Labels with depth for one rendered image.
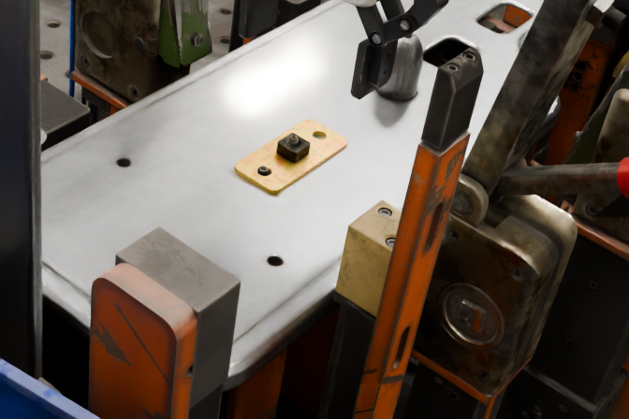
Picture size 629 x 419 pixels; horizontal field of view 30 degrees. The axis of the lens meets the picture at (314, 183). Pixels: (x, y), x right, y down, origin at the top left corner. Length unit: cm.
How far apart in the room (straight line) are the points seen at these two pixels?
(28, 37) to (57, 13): 103
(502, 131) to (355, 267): 11
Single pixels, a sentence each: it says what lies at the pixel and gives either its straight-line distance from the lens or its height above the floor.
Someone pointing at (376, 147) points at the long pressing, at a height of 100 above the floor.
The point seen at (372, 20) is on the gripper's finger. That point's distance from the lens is 70.
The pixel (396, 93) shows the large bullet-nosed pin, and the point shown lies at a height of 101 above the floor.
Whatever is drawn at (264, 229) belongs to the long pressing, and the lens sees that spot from 74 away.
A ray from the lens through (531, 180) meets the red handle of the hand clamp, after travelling 68.
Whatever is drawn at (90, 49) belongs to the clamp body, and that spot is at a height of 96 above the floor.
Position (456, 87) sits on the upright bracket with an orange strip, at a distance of 55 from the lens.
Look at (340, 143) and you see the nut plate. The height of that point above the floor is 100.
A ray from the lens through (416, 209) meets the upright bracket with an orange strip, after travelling 59.
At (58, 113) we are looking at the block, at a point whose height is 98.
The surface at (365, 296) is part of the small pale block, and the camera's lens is 67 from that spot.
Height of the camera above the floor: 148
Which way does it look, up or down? 38 degrees down
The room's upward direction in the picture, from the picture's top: 10 degrees clockwise
